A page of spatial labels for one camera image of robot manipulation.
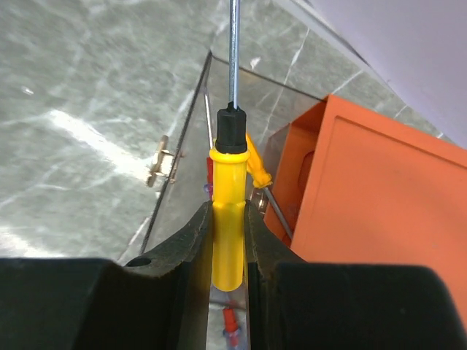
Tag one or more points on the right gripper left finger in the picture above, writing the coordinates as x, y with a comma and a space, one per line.
158, 300

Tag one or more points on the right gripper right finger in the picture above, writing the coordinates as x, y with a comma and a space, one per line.
295, 304

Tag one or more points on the yellow slim screwdriver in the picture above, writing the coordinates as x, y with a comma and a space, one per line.
262, 180

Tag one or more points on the orange drawer cabinet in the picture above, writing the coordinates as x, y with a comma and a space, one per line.
358, 187

